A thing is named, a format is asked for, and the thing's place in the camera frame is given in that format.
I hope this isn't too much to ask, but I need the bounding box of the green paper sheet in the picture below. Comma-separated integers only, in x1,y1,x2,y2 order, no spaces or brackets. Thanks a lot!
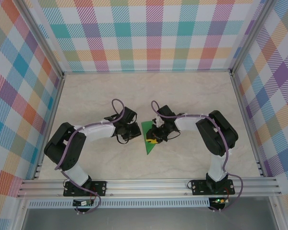
141,120,159,156

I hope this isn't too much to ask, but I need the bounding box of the grey metal panel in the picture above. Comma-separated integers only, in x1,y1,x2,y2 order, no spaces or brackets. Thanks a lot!
21,207,279,230

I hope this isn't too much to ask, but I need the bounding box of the small black circuit board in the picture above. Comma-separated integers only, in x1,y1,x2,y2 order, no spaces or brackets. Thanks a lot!
73,200,95,207

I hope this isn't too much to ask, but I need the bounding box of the thin black cable loop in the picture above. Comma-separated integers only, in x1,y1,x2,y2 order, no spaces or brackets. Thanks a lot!
167,130,181,142
116,134,132,145

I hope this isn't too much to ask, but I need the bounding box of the purple cable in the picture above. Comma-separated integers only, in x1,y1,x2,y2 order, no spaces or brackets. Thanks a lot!
54,98,126,215
150,100,244,213

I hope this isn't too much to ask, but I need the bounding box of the wide aluminium mounting rail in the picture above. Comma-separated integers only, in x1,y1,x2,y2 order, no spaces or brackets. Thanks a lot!
16,177,283,198

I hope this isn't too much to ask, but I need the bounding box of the slotted grey cable tray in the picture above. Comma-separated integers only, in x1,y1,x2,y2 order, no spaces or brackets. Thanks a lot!
28,198,211,208

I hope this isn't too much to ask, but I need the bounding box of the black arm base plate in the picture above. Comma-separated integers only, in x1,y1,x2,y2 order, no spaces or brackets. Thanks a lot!
191,179,235,196
63,181,108,197

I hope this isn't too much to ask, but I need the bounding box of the aluminium side rail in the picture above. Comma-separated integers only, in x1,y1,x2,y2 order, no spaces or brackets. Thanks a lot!
229,70,266,178
33,73,66,180

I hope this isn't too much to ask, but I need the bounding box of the aluminium frame post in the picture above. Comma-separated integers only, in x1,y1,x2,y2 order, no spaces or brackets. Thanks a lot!
229,0,276,77
18,0,65,79

